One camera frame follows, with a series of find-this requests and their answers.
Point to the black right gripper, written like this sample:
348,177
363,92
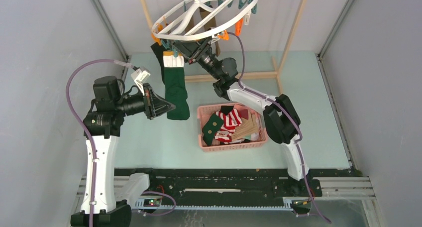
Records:
189,49

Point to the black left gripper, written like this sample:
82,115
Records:
154,105

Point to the black blue white sock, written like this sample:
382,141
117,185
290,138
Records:
226,109

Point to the red white striped sock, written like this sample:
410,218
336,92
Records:
230,120
224,134

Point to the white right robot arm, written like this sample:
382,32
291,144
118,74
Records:
280,117

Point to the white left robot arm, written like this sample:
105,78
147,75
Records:
101,206

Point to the white oval clip hanger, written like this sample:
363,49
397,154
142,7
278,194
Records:
192,20

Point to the wooden hanger rack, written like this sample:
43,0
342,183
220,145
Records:
224,43

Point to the black hanging sock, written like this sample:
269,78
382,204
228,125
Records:
158,51

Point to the pink plastic basket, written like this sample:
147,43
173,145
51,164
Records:
204,113

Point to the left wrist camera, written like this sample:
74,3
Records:
139,76

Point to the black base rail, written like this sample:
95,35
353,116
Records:
226,187

